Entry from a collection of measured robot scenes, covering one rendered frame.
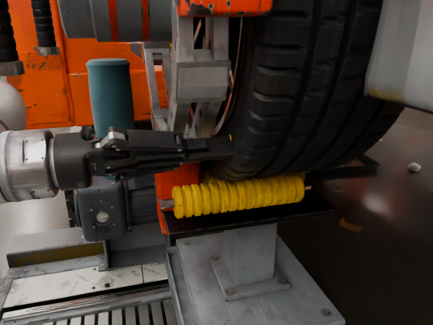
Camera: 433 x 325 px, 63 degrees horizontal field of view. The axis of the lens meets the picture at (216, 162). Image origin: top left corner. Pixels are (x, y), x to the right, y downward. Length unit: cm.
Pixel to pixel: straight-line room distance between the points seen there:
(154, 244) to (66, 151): 86
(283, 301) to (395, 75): 64
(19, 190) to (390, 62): 42
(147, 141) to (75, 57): 72
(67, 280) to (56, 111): 51
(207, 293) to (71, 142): 53
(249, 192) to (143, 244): 70
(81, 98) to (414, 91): 96
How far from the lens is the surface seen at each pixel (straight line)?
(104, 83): 77
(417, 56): 32
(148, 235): 126
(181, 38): 42
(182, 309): 96
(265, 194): 66
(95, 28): 63
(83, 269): 126
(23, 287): 126
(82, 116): 115
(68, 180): 48
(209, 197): 62
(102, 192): 100
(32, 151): 47
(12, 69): 51
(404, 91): 33
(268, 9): 35
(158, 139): 46
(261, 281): 90
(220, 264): 94
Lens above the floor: 81
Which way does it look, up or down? 21 degrees down
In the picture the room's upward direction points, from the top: straight up
